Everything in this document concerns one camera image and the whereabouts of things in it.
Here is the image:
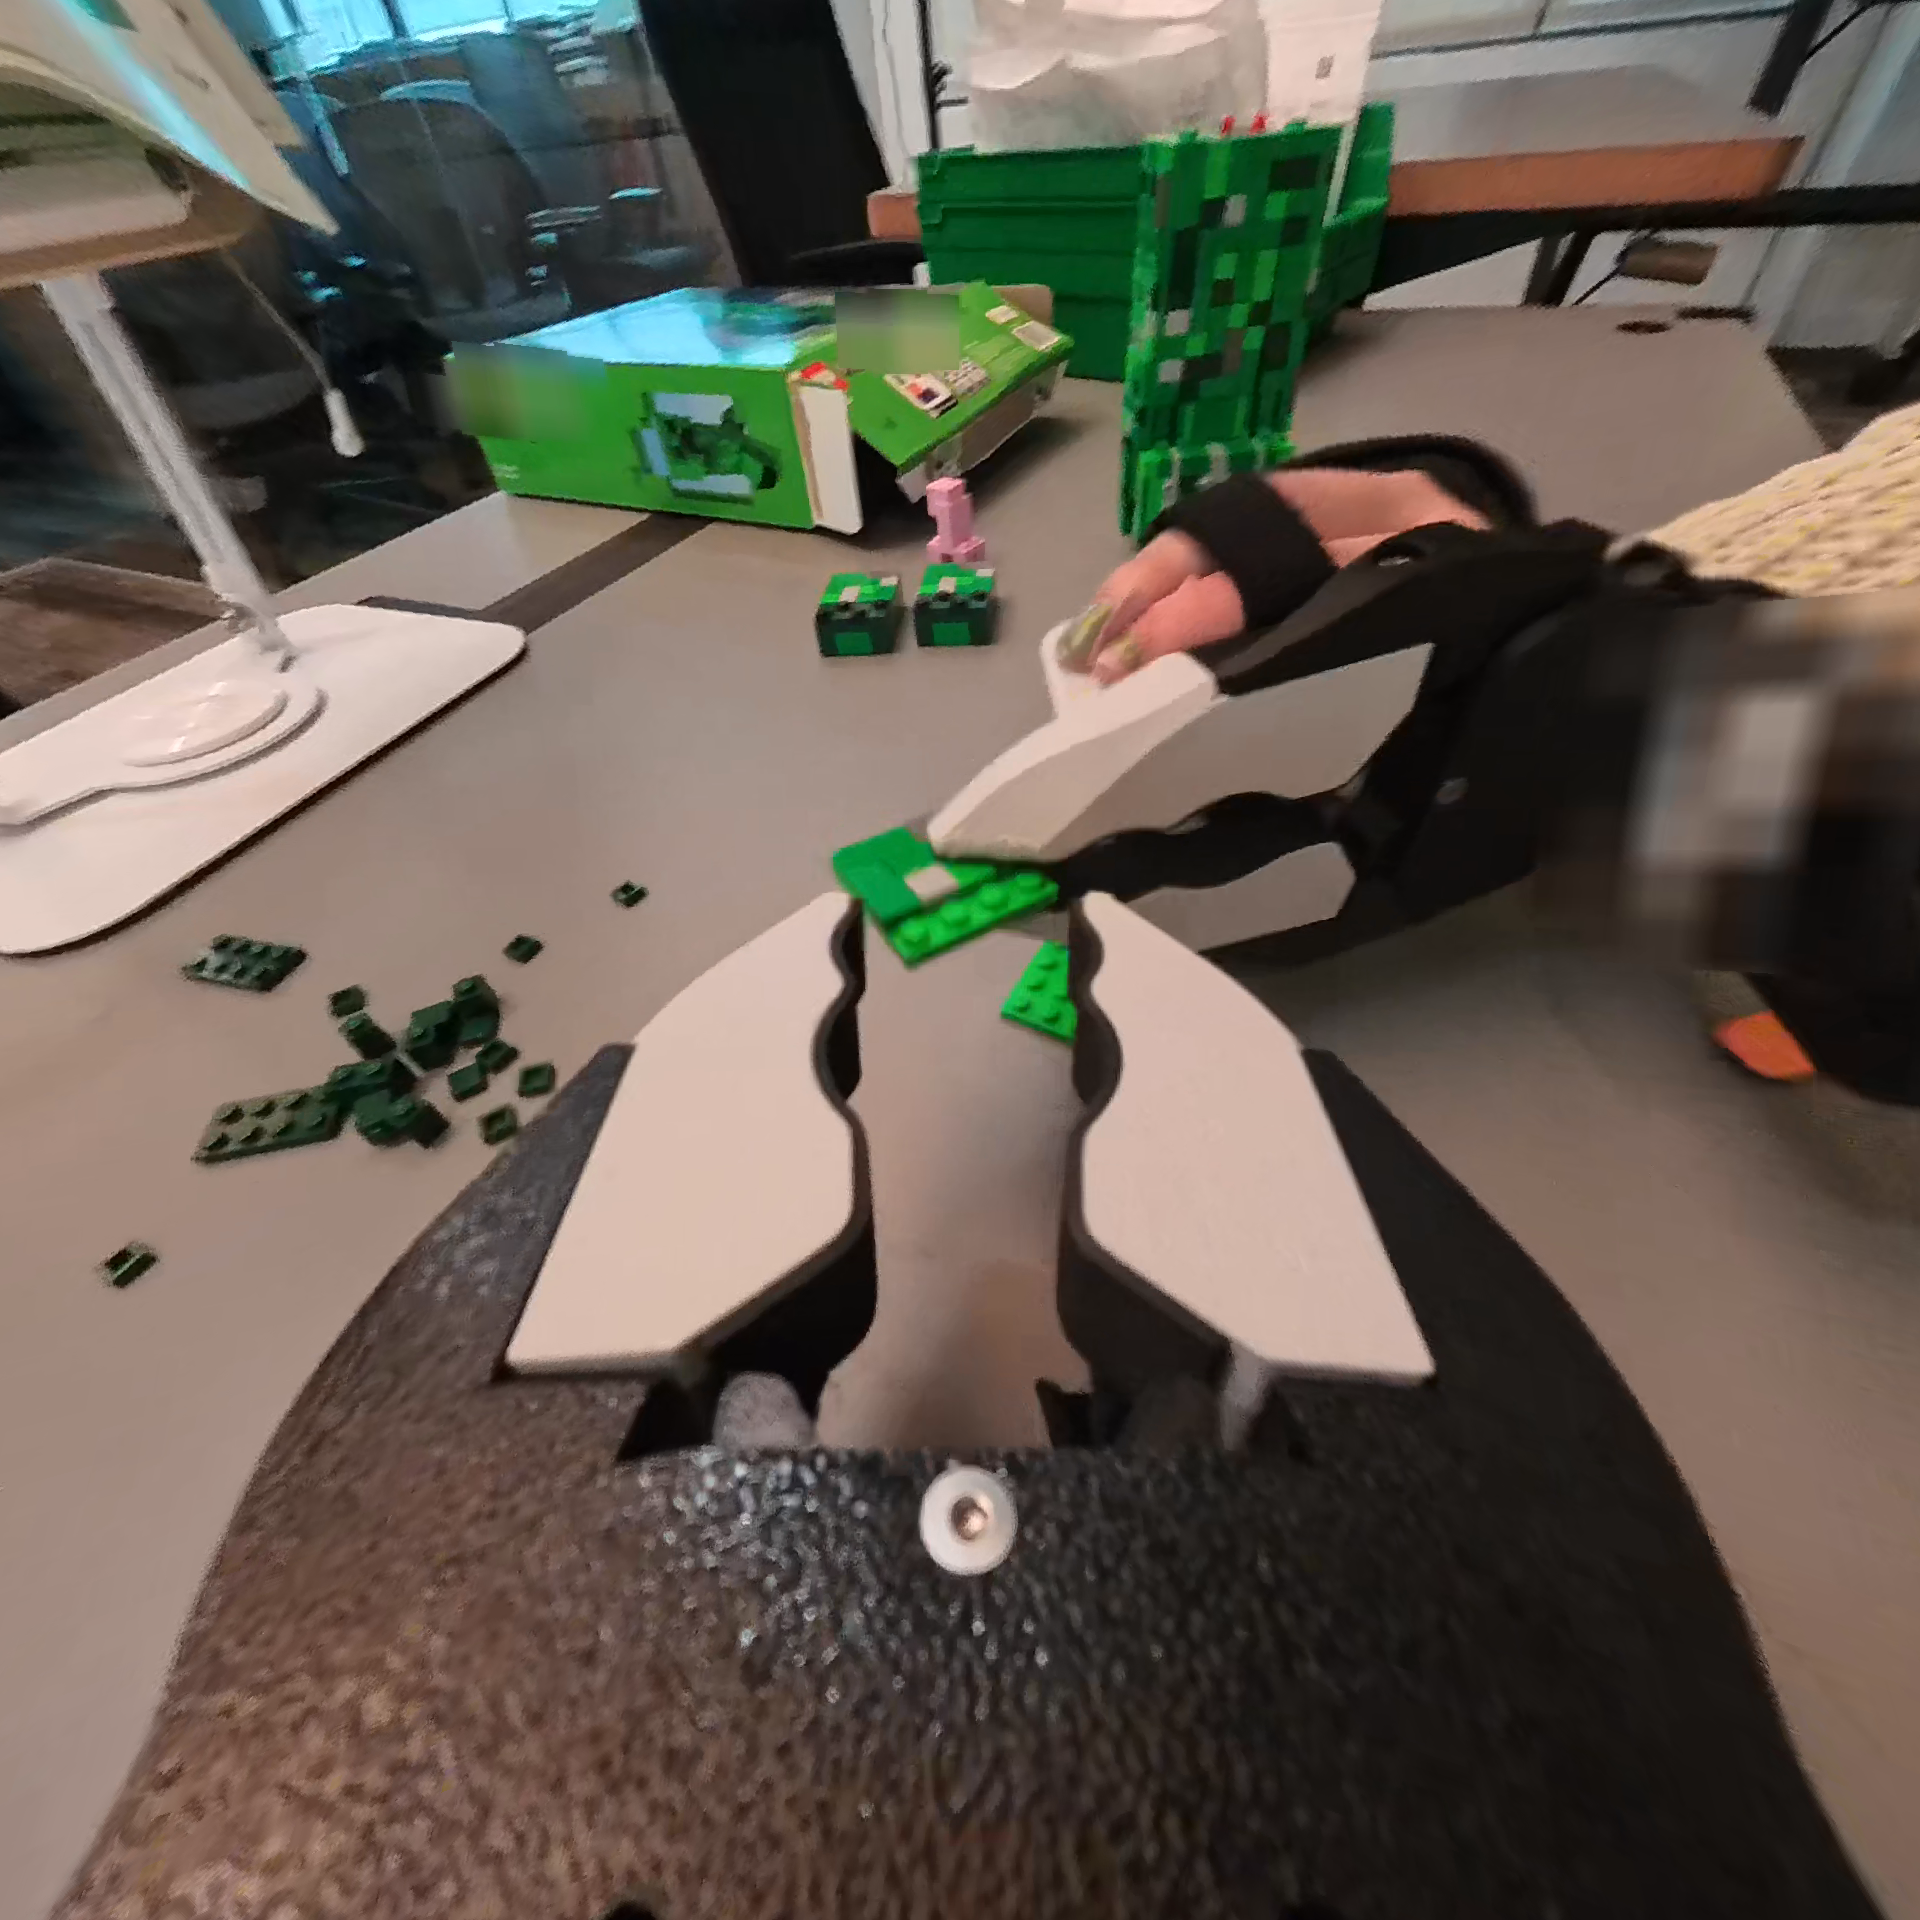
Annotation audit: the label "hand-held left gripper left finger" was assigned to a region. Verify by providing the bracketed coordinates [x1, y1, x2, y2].
[502, 889, 881, 1413]

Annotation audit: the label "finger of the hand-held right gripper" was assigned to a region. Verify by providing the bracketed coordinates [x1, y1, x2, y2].
[921, 616, 1438, 904]
[1035, 839, 1360, 963]

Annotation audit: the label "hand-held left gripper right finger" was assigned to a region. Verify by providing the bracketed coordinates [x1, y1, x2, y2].
[1054, 891, 1438, 1445]

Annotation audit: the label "bright green lego plate assembly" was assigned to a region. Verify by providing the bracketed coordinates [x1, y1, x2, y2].
[831, 825, 1067, 969]

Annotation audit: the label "person's right forearm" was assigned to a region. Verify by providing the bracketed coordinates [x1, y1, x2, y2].
[1605, 399, 1920, 601]

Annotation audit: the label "small green lego cube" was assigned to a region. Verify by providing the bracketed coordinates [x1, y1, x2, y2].
[813, 575, 905, 659]
[912, 565, 1003, 649]

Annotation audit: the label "scattered dark green lego pieces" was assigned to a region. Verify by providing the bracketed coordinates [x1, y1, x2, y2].
[103, 882, 648, 1290]

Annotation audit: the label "built green blocky lego figure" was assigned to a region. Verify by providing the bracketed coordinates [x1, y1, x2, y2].
[1118, 129, 1347, 544]

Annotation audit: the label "green lego set box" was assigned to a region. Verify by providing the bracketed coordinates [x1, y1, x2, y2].
[448, 282, 1077, 538]

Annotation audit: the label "person's right hand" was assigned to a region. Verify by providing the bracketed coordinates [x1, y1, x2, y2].
[1064, 465, 1499, 688]

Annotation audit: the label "orange brick separator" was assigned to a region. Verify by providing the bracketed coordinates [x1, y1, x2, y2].
[1709, 1008, 1820, 1085]

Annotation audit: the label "green plastic crates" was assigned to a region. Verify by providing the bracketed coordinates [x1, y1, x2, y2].
[915, 106, 1396, 384]

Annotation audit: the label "wooden background table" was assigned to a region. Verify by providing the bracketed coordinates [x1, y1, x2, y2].
[1387, 133, 1920, 309]

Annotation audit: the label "white desk lamp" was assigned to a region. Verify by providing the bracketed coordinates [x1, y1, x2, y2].
[0, 0, 531, 959]

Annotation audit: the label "white paper bag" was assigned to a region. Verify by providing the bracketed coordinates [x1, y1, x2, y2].
[960, 0, 1390, 153]

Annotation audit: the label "black office chair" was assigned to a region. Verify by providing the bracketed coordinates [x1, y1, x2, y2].
[643, 0, 925, 289]

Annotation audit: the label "white cable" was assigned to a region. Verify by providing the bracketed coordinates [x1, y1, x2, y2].
[224, 256, 365, 460]

